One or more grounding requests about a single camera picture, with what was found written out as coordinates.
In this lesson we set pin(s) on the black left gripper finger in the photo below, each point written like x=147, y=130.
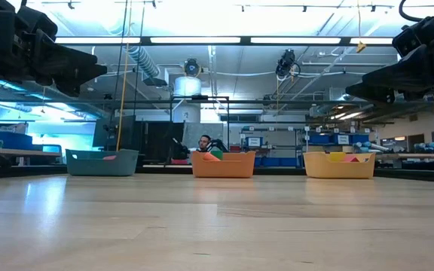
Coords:
x=70, y=62
x=68, y=87

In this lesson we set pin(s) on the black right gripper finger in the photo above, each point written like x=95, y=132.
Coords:
x=398, y=73
x=371, y=94

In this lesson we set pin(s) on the red cube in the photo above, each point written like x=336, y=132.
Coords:
x=351, y=159

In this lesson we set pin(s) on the dark background robot arm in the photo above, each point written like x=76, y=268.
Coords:
x=218, y=144

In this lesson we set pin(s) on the ceiling light panel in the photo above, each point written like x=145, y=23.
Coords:
x=371, y=40
x=296, y=40
x=96, y=40
x=194, y=40

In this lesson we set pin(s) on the yellow hanging tag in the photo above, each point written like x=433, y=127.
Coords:
x=361, y=47

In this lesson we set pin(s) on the blue shelf bin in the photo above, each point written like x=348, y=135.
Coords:
x=360, y=138
x=319, y=139

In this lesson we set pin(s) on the black monitor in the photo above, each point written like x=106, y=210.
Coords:
x=113, y=131

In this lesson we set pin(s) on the small blue screen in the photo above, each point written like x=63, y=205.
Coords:
x=51, y=148

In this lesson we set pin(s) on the long wooden table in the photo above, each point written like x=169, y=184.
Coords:
x=416, y=155

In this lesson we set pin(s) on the blue crate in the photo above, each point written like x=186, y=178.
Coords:
x=11, y=140

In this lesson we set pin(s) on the wooden side table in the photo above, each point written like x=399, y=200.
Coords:
x=21, y=153

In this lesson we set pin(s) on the yellow plastic bin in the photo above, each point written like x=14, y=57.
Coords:
x=339, y=169

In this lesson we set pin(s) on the teal plastic bin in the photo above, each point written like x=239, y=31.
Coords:
x=102, y=163

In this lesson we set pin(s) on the black ceiling spotlight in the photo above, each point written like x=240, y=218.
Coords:
x=286, y=62
x=191, y=67

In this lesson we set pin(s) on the dark cabinet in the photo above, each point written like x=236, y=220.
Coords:
x=160, y=139

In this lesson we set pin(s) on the row of low blue bins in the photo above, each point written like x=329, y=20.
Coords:
x=279, y=162

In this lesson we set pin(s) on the white cylindrical tank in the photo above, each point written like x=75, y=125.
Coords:
x=187, y=86

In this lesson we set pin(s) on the blue bin with white label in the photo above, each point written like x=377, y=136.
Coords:
x=254, y=142

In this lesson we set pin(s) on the small red bin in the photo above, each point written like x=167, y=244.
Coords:
x=179, y=162

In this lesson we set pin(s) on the person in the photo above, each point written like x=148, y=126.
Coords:
x=203, y=142

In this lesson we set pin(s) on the small red box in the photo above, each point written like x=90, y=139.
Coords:
x=235, y=148

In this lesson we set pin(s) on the orange plastic bin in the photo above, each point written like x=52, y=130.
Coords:
x=222, y=168

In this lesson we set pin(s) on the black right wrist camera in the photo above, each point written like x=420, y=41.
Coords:
x=418, y=34

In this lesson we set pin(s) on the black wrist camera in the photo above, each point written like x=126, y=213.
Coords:
x=418, y=34
x=38, y=20

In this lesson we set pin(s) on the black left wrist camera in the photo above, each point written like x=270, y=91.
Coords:
x=38, y=20

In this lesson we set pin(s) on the corrugated silver duct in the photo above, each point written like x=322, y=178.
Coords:
x=143, y=60

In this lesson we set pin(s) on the black aluminium table frame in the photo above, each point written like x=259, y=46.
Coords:
x=409, y=174

